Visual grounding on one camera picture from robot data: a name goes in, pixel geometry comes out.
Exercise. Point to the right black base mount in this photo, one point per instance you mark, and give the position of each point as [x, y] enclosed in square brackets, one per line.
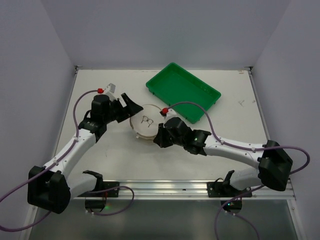
[221, 188]

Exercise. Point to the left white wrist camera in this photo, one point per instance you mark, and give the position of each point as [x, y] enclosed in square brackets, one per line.
[109, 89]

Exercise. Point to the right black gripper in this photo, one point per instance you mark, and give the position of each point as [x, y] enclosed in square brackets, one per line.
[165, 135]

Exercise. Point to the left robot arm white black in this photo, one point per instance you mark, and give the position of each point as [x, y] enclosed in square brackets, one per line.
[49, 187]

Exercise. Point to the green plastic tray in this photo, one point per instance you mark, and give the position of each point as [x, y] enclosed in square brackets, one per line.
[174, 84]

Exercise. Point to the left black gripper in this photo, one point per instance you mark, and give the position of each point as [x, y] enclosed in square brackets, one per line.
[120, 109]

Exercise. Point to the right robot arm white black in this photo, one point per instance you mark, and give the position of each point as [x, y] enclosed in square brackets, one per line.
[269, 165]

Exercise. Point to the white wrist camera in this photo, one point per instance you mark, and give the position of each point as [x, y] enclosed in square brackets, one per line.
[109, 89]
[168, 113]

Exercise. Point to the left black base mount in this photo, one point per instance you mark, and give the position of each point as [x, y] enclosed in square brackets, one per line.
[105, 191]

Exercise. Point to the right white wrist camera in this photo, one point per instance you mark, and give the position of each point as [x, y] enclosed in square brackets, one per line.
[168, 113]

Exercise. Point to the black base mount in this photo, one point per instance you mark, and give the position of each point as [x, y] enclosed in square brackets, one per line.
[221, 188]
[105, 191]

